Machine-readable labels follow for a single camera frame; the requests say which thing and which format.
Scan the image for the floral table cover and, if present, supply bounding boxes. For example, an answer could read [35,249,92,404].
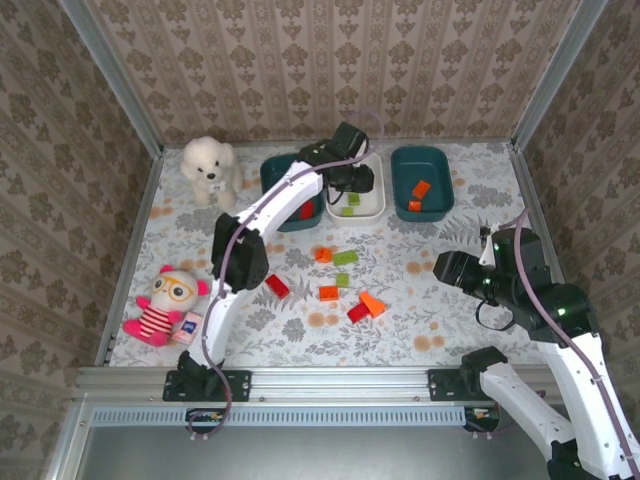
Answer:
[107,142,559,369]

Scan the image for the teal bin with orange bricks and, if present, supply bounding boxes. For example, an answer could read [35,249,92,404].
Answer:
[390,145,456,223]

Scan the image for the white plastic bin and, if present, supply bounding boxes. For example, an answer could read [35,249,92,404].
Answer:
[324,149,387,227]

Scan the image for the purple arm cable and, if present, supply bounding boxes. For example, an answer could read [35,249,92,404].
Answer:
[462,207,636,480]
[187,109,385,442]

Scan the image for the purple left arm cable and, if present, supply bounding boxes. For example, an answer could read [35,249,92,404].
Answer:
[187,109,385,442]

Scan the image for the aluminium front rail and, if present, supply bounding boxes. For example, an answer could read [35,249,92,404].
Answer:
[74,366,569,404]

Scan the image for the grey slotted cable duct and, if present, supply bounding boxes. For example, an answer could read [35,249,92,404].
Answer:
[91,405,471,428]

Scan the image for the long red lego brick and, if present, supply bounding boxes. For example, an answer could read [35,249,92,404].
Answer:
[264,273,291,300]

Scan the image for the aluminium back rail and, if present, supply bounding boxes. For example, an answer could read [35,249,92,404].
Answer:
[160,137,516,149]

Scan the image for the aluminium corner post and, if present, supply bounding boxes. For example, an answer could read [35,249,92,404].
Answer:
[510,0,610,151]
[58,0,165,157]

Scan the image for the black looped gripper cable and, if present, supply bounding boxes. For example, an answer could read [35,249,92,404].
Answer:
[474,297,517,333]

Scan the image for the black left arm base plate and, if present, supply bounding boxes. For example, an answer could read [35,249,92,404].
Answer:
[162,369,252,404]

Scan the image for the teal bin with red bricks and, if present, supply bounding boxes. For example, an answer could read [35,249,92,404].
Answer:
[258,153,324,234]

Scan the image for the aluminium side rail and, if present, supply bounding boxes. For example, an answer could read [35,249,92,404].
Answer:
[505,143,569,284]
[93,149,165,369]

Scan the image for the white plush bear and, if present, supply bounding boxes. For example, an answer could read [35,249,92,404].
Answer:
[179,135,245,210]

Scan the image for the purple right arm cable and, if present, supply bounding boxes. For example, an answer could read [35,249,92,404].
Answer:
[462,207,636,480]

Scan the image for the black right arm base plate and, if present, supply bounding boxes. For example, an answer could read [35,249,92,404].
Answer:
[427,368,481,403]

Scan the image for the pink striped plush doll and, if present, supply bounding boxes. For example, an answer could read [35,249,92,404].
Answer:
[122,264,211,349]

